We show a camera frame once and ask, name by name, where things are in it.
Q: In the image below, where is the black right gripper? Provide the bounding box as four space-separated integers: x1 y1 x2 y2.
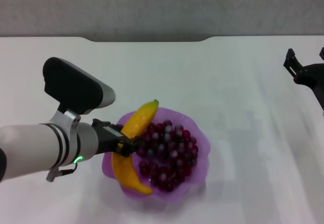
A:
282 47 324 117

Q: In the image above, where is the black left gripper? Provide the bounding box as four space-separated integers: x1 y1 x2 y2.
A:
91 119 145 158

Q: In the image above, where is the yellow banana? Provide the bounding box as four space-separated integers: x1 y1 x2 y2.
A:
111 99 160 196

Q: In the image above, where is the dark red grape bunch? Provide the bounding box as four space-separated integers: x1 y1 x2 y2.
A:
136 119 199 193

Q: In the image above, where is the purple scalloped plastic bowl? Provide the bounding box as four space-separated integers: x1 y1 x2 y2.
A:
101 107 211 205

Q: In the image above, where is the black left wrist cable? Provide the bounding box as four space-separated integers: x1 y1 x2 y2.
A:
46 162 79 183

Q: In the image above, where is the left wrist camera housing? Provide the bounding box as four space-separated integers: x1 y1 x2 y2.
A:
42 56 116 115

